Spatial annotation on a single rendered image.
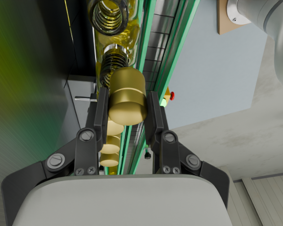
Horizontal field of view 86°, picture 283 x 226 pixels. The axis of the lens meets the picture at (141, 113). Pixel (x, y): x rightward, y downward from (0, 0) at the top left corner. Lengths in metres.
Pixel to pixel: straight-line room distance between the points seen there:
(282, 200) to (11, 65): 7.61
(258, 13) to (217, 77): 0.43
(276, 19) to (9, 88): 0.62
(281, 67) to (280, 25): 0.12
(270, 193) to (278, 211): 0.52
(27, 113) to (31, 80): 0.05
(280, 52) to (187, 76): 0.47
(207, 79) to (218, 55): 0.15
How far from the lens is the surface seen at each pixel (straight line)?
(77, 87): 0.54
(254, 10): 0.69
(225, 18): 0.80
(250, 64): 1.05
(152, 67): 0.47
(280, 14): 0.61
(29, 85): 0.28
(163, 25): 0.42
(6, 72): 0.24
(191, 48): 0.83
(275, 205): 7.53
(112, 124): 0.18
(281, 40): 0.58
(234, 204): 5.15
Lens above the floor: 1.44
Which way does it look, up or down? 39 degrees down
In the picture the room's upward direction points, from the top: 175 degrees clockwise
